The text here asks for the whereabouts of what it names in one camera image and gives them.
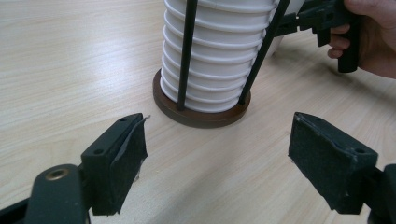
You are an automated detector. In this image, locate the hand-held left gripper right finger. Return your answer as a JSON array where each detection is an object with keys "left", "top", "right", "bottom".
[{"left": 288, "top": 111, "right": 379, "bottom": 216}]

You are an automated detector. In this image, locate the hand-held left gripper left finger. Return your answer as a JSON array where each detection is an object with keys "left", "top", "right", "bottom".
[{"left": 80, "top": 112, "right": 151, "bottom": 217}]

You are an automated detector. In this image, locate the single white paper cup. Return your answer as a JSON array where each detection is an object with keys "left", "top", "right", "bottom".
[{"left": 266, "top": 0, "right": 307, "bottom": 58}]

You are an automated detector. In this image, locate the stack of white cups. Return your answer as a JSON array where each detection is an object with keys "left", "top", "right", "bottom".
[{"left": 159, "top": 0, "right": 281, "bottom": 114}]

